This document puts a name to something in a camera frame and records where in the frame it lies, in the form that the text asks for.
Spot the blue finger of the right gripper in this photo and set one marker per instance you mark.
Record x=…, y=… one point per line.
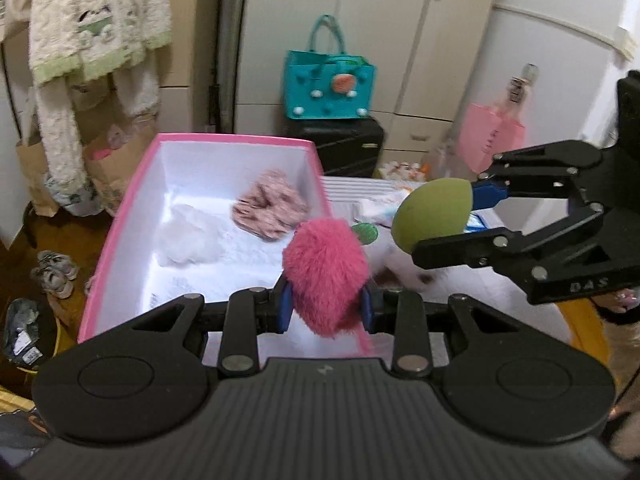
x=486, y=195

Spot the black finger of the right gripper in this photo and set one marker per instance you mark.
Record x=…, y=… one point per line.
x=486, y=249

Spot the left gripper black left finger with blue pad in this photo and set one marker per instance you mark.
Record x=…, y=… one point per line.
x=252, y=312

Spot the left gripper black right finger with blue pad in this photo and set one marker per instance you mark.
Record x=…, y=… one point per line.
x=399, y=313

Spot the green plush ball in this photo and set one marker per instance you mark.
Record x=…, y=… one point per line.
x=438, y=208

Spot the pink fluffy plush ball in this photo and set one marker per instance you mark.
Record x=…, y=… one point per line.
x=327, y=268

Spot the blue wet wipes pack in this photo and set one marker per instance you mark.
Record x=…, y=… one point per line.
x=481, y=220

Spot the white brown plush dog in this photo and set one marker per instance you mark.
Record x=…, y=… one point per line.
x=391, y=268

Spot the white wet wipes pack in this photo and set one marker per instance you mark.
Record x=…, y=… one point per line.
x=380, y=209

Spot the pink paper bag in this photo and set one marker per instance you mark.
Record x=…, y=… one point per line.
x=491, y=129

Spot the white fluffy pompom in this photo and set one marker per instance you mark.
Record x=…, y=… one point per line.
x=189, y=236

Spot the pink floral fabric scrunchie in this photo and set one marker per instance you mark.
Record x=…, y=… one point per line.
x=271, y=208

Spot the pink cardboard storage box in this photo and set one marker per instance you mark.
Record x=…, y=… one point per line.
x=211, y=214

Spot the black suitcase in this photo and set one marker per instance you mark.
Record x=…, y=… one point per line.
x=345, y=147

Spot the white wardrobe cabinet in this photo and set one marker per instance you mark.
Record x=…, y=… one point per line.
x=424, y=51

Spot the pair of shoes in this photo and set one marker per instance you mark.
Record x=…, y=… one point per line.
x=55, y=274

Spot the teal felt tote bag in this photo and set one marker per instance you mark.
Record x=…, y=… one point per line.
x=327, y=86

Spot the brown paper bag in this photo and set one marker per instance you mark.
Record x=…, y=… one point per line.
x=92, y=178

